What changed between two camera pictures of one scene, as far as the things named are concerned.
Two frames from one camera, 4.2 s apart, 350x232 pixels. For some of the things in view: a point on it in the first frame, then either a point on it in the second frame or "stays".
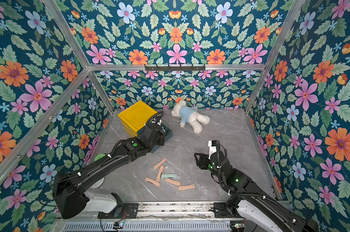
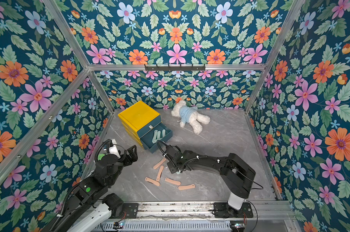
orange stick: [152, 181] stays
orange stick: [175, 182] stays
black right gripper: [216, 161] -> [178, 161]
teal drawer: [159, 138] stays
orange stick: [181, 187] stays
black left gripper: [163, 132] -> [134, 157]
